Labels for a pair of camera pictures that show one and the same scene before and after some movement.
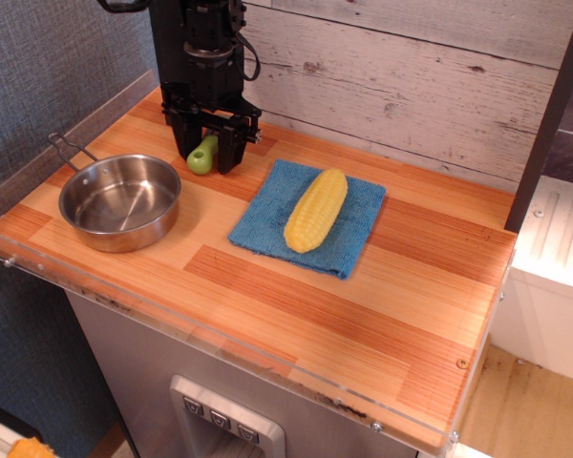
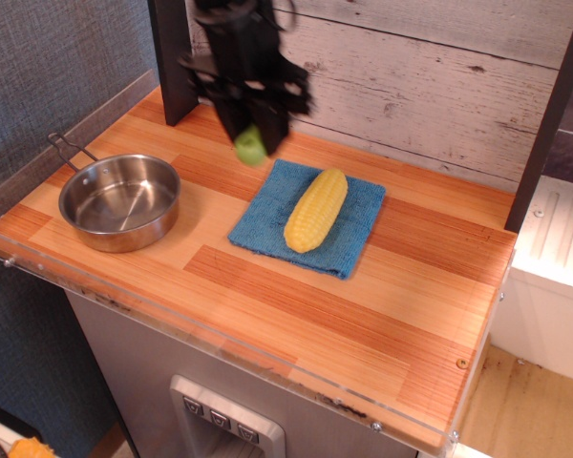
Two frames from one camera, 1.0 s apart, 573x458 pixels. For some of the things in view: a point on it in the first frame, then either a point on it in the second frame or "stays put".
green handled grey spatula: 201,159 → 249,145
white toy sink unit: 544,312 stays put
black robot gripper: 209,97 → 247,74
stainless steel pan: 121,203 stays put
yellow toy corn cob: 316,210 stays put
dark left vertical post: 169,23 stays put
